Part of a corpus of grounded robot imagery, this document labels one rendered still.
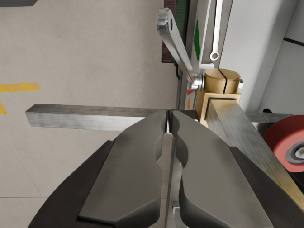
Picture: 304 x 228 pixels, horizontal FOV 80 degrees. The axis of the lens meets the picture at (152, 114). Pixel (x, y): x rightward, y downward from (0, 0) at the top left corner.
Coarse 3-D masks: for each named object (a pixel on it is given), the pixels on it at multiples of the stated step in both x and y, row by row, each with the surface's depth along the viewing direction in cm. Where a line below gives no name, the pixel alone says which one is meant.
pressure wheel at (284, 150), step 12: (288, 120) 25; (300, 120) 24; (276, 132) 25; (288, 132) 24; (300, 132) 23; (276, 144) 24; (288, 144) 24; (300, 144) 24; (276, 156) 25; (288, 156) 25; (300, 156) 24; (288, 168) 26; (300, 168) 26
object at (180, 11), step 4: (176, 0) 34; (180, 0) 34; (184, 0) 34; (176, 4) 34; (180, 4) 34; (184, 4) 34; (176, 8) 34; (180, 8) 34; (184, 8) 34; (176, 12) 35; (180, 12) 35; (184, 12) 35; (176, 16) 35; (180, 16) 35; (184, 16) 35; (176, 20) 35; (180, 20) 35; (176, 24) 36; (180, 24) 36; (180, 28) 36; (180, 32) 36; (180, 36) 37; (172, 56) 39; (172, 60) 39
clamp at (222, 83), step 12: (204, 72) 26; (216, 72) 26; (228, 72) 26; (204, 84) 26; (216, 84) 24; (228, 84) 24; (240, 84) 26; (204, 96) 25; (216, 96) 25; (228, 96) 25; (240, 96) 25; (204, 108) 26; (204, 120) 27
